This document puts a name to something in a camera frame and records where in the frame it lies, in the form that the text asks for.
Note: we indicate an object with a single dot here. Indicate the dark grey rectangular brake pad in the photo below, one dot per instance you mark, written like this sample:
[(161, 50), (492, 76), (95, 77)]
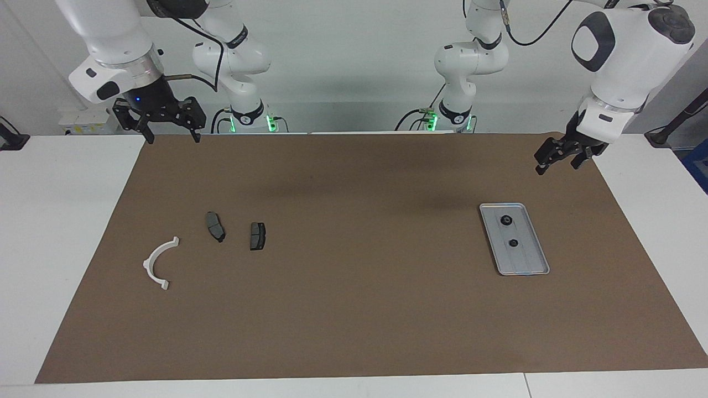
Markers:
[(258, 236)]

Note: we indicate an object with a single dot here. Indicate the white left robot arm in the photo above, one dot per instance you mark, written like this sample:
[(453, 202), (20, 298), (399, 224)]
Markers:
[(625, 61)]

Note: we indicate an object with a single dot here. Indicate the large black bearing gear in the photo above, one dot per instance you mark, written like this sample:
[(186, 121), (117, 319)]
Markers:
[(505, 220)]

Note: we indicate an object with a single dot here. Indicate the white curved plastic bracket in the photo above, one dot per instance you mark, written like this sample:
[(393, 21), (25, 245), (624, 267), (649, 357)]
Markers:
[(150, 265)]

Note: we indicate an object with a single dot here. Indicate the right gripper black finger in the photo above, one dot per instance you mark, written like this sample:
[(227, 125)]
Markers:
[(130, 115), (193, 113)]

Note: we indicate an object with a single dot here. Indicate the silver metal tray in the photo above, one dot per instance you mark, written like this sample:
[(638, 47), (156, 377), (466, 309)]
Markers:
[(525, 260)]

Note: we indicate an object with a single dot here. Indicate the dark grey angled brake pad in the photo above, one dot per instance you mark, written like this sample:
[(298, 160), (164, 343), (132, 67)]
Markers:
[(214, 225)]

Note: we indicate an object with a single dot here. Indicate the blue crate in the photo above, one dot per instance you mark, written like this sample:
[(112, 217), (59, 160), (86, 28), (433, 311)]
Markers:
[(698, 166)]

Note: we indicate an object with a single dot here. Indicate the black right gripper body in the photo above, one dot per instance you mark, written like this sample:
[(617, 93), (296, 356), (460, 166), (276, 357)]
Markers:
[(152, 99)]

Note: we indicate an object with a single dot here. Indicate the brown table mat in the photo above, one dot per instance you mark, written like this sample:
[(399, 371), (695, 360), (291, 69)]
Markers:
[(354, 309)]

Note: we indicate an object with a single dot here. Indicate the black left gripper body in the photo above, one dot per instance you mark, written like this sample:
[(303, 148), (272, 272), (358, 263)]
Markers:
[(583, 138)]

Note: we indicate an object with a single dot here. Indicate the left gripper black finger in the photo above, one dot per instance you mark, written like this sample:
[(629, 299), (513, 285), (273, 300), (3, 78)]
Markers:
[(583, 158), (550, 150)]

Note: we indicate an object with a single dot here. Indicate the white power strip box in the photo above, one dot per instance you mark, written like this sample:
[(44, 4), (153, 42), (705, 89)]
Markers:
[(88, 121)]

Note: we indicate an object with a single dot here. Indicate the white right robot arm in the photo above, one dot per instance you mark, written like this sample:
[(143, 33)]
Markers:
[(110, 33)]

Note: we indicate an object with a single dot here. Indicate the black clamp mount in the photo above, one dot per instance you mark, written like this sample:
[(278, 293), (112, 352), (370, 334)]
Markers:
[(11, 139)]

